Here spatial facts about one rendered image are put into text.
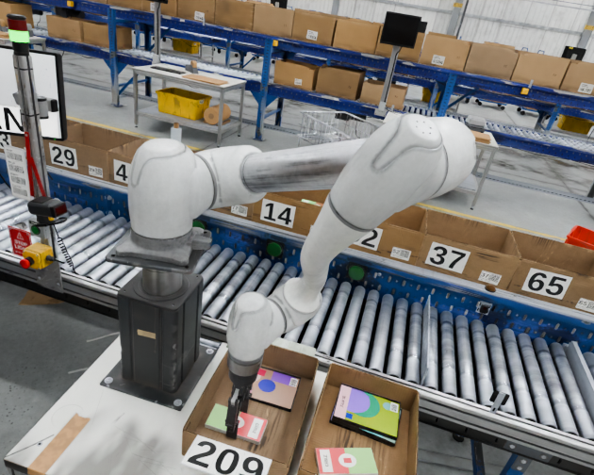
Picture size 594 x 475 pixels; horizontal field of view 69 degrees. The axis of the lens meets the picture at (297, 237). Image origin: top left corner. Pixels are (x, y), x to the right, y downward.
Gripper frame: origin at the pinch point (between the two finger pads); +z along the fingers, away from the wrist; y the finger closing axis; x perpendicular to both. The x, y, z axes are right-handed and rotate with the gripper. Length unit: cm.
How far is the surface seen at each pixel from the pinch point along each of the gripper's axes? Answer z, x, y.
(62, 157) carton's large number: -17, 136, 101
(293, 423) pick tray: 3.0, -15.2, 6.3
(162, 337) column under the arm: -17.5, 24.9, 3.5
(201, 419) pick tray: 3.0, 9.9, -1.9
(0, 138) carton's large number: -18, 174, 103
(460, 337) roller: 5, -69, 71
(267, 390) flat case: 1.9, -4.5, 13.9
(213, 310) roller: 4, 27, 45
